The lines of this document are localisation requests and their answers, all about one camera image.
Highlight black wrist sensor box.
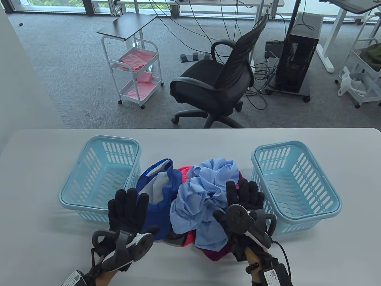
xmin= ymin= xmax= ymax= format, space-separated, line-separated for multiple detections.
xmin=62 ymin=270 xmax=87 ymax=286
xmin=258 ymin=262 xmax=293 ymax=286

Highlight black wheeled computer stand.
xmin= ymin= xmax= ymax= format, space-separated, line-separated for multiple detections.
xmin=266 ymin=80 xmax=311 ymax=102

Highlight magenta apparel garment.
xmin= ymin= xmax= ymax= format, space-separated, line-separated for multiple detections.
xmin=195 ymin=243 xmax=238 ymax=262

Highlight light blue hand basket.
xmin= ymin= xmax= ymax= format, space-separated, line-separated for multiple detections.
xmin=251 ymin=141 xmax=343 ymax=241
xmin=59 ymin=136 xmax=142 ymax=224

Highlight person's left hand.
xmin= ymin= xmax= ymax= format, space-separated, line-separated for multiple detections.
xmin=107 ymin=188 xmax=160 ymax=240

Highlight person's right hand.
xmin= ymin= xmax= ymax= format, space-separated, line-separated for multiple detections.
xmin=213 ymin=180 xmax=265 ymax=262

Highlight olive green bag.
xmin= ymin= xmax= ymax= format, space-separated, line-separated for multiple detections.
xmin=359 ymin=43 xmax=381 ymax=72

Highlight white aluminium frame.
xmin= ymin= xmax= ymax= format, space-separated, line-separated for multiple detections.
xmin=90 ymin=0 xmax=180 ymax=17

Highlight white metal basket cart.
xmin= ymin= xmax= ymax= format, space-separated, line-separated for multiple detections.
xmin=335 ymin=13 xmax=381 ymax=108

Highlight black office chair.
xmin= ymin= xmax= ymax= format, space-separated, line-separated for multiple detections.
xmin=170 ymin=13 xmax=269 ymax=129

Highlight person's left forearm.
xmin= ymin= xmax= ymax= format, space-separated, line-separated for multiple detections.
xmin=95 ymin=270 xmax=117 ymax=286

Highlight black computer tower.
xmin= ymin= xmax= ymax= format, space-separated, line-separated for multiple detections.
xmin=275 ymin=12 xmax=324 ymax=93

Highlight person's right forearm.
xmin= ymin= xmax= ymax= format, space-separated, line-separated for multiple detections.
xmin=244 ymin=247 xmax=268 ymax=286

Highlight blue grey apparel cap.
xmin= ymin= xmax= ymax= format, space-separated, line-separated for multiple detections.
xmin=136 ymin=159 xmax=182 ymax=241

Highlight white standing desk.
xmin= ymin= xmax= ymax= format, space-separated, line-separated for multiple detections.
xmin=316 ymin=0 xmax=381 ymax=74

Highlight white three-tier cart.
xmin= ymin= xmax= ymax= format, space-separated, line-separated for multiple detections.
xmin=101 ymin=34 xmax=164 ymax=109

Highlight grey foot pedal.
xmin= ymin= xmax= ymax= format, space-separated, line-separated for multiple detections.
xmin=179 ymin=53 xmax=212 ymax=63

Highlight black pole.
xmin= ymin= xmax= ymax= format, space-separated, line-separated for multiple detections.
xmin=284 ymin=0 xmax=300 ymax=42

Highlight dark top side table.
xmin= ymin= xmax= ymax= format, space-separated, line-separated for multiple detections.
xmin=97 ymin=12 xmax=157 ymax=49

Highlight white plastic bag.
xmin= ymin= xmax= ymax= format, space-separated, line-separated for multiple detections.
xmin=337 ymin=67 xmax=367 ymax=97

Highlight black sensor cable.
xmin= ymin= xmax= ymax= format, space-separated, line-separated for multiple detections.
xmin=271 ymin=240 xmax=294 ymax=286

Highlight light blue apparel shirt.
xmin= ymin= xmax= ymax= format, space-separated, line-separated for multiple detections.
xmin=170 ymin=158 xmax=240 ymax=252

